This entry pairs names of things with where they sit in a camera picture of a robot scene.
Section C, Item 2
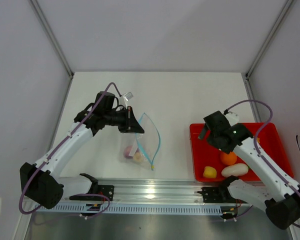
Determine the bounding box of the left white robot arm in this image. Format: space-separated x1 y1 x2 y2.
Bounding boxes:
19 91 145 209

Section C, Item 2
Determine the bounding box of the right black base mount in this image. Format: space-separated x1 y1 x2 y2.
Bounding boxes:
197 186 233 203

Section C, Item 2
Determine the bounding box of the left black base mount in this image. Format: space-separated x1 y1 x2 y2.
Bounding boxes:
89 185 115 201

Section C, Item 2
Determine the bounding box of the yellow toy pepper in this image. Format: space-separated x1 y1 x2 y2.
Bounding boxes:
202 166 217 179

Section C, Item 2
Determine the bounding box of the white toy eggplant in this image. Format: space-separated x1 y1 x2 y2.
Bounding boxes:
221 163 249 178

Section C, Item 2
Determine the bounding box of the clear zip top bag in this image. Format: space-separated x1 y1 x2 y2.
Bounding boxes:
119 112 161 171

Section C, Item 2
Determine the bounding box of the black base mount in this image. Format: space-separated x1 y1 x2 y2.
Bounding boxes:
197 186 233 203
89 185 115 201

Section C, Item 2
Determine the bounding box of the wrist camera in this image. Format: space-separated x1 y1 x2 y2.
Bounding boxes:
223 110 240 126
119 92 134 108

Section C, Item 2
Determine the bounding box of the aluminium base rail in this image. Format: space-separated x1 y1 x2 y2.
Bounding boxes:
57 177 253 208

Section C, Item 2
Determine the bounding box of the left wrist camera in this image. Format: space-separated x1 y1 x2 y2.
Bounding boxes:
119 92 134 108

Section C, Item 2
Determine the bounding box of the purple toy onion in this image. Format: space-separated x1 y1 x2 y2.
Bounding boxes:
123 145 135 159

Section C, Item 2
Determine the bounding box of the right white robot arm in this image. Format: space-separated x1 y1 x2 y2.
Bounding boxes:
197 110 300 230

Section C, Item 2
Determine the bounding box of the red plastic tray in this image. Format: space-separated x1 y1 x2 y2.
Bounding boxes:
189 123 294 183

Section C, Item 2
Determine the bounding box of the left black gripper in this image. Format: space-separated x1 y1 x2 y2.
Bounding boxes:
104 106 145 134

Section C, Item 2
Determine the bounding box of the white slotted cable duct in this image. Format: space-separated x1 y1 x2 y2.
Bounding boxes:
37 203 223 216

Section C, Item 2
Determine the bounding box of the toy garlic bulb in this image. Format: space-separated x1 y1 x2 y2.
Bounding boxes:
132 152 147 164

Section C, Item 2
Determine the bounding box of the toy orange fruit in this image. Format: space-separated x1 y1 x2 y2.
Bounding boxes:
219 152 238 166

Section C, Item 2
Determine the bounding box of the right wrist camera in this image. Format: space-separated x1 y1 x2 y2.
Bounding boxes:
223 110 240 126

